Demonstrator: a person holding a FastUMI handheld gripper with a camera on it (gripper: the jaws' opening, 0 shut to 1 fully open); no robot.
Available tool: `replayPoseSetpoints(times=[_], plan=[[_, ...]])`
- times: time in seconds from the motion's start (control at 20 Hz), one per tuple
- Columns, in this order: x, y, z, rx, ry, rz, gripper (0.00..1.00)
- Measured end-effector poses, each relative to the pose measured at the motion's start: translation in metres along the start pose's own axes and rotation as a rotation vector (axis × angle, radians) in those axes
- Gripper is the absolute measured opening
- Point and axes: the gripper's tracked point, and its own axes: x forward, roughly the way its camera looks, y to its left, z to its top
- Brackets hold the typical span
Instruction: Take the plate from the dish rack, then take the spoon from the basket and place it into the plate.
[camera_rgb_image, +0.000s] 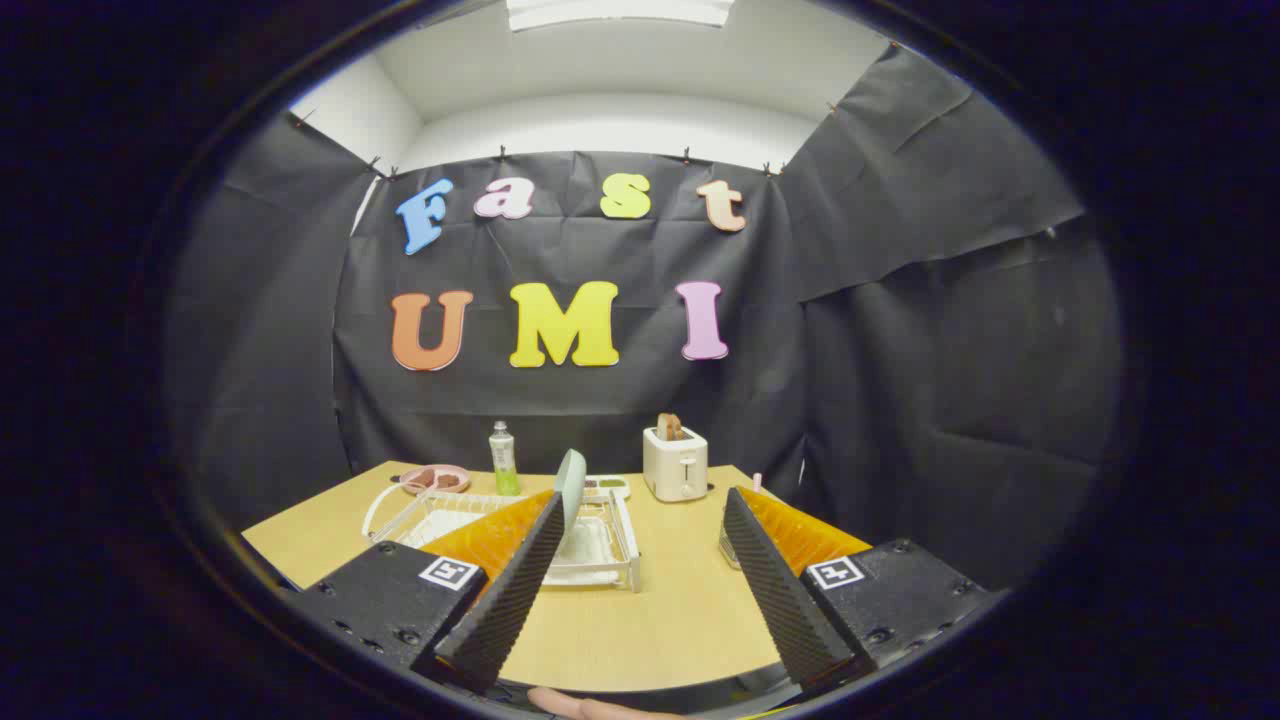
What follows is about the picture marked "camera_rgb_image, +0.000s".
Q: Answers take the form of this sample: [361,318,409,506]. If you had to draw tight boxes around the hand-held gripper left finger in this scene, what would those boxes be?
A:
[290,489,567,696]

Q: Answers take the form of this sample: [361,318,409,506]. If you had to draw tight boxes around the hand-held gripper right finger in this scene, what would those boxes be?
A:
[721,486,1006,692]

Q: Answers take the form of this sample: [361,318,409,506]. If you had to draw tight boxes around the white wire dish rack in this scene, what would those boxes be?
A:
[362,480,642,593]

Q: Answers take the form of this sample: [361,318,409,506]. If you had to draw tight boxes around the pale green plate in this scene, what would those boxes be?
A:
[553,449,589,561]

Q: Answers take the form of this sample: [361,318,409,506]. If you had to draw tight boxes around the pink plate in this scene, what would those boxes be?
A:
[398,465,472,497]

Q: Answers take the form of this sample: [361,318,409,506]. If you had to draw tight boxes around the white drain tray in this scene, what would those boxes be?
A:
[400,508,616,581]

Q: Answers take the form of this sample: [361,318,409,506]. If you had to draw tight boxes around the clear bottle with green liquid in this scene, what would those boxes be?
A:
[489,420,522,497]

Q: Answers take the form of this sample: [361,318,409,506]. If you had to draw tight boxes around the cream toaster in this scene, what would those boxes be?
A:
[642,426,710,503]

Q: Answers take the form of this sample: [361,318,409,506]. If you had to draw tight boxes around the black backdrop cloth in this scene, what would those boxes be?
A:
[165,40,1126,591]

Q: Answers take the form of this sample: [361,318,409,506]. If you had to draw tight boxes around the ceiling light panel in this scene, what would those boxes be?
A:
[505,0,737,32]

